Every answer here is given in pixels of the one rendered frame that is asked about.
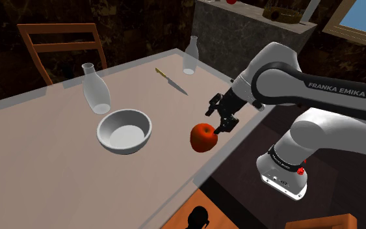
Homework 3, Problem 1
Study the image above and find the black rounded object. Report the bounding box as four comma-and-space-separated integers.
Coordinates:
185, 205, 211, 229

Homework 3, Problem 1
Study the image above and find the white bowl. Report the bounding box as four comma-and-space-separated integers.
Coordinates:
96, 109, 153, 155

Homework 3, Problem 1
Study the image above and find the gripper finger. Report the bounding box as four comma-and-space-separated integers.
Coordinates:
205, 93, 224, 117
213, 114, 240, 135

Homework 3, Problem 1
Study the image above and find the wooden chair with slatted back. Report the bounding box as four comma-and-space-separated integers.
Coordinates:
16, 22, 109, 87

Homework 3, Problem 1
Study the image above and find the red apple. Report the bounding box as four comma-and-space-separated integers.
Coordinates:
190, 122, 219, 154

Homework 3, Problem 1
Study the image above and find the grey stone counter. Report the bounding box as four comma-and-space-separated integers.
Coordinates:
190, 0, 318, 81

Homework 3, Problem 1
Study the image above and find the table with pale top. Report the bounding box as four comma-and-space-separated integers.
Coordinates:
0, 47, 277, 229

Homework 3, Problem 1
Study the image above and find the small clear glass bottle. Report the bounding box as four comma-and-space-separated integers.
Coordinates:
182, 34, 200, 76

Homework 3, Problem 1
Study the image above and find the knife with yellow handle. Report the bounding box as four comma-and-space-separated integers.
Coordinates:
154, 67, 189, 96

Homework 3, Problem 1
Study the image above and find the orange wooden chair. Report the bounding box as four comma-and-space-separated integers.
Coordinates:
283, 213, 358, 229
159, 188, 241, 229

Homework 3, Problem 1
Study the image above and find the window with pale frame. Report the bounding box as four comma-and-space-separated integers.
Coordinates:
321, 0, 366, 52

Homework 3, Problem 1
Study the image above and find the large clear glass bottle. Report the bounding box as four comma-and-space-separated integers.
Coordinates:
81, 62, 112, 115

